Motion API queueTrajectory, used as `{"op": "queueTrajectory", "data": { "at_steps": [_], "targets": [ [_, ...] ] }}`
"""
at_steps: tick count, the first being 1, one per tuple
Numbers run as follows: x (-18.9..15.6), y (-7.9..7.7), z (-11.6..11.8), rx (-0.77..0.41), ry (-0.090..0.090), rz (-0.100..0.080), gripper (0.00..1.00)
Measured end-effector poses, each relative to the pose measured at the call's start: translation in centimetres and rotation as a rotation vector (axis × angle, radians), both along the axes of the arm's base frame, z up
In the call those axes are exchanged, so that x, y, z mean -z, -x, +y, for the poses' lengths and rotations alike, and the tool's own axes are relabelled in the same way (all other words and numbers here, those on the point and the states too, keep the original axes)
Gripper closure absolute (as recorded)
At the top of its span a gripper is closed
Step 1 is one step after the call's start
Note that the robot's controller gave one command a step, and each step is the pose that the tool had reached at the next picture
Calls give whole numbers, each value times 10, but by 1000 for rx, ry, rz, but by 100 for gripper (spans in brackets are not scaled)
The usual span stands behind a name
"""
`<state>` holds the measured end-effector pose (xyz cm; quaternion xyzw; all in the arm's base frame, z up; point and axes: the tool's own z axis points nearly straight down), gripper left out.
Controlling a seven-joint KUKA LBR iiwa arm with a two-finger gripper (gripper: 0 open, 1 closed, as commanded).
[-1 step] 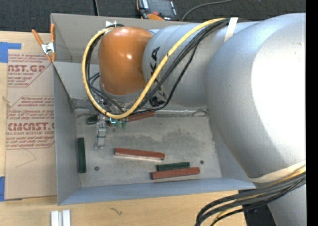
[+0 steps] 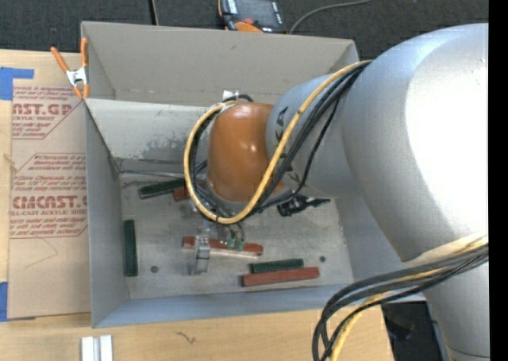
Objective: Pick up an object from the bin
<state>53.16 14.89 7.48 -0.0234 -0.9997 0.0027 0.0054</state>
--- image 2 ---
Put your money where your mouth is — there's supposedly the dark green flat block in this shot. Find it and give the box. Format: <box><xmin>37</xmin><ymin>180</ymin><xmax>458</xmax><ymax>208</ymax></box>
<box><xmin>123</xmin><ymin>219</ymin><xmax>140</xmax><ymax>278</ymax></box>
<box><xmin>138</xmin><ymin>178</ymin><xmax>187</xmax><ymax>199</ymax></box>
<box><xmin>249</xmin><ymin>258</ymin><xmax>306</xmax><ymax>275</ymax></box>

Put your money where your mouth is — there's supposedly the brown cardboard board red print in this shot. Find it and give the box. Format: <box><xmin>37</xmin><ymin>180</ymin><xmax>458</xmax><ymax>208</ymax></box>
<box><xmin>0</xmin><ymin>48</ymin><xmax>94</xmax><ymax>323</ymax></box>

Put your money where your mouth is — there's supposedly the grey metal bin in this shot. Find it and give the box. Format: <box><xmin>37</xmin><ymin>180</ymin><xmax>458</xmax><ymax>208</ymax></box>
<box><xmin>80</xmin><ymin>21</ymin><xmax>428</xmax><ymax>329</ymax></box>

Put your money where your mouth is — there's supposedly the black cylinder on white bracket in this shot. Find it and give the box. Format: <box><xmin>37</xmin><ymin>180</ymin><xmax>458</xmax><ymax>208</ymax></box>
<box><xmin>275</xmin><ymin>194</ymin><xmax>332</xmax><ymax>218</ymax></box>

